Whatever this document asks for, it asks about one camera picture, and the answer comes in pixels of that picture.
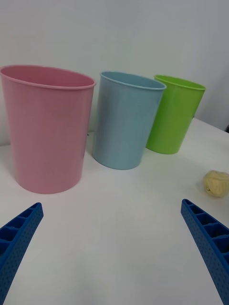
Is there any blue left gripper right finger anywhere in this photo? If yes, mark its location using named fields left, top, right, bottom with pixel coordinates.
left=180, top=199, right=229, bottom=305

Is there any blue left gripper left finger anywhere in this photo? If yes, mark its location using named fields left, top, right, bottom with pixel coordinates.
left=0, top=202, right=44, bottom=305

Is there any green plastic waste bin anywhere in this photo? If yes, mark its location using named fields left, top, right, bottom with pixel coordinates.
left=146, top=74, right=207, bottom=155

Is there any yellow paper ball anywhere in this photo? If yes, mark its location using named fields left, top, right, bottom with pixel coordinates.
left=202, top=170, right=229, bottom=198

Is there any pink plastic waste bin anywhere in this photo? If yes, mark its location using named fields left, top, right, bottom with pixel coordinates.
left=0, top=64, right=97, bottom=195

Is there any pale blue plastic waste bin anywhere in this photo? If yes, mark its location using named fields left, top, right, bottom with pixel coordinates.
left=92, top=70, right=167, bottom=170

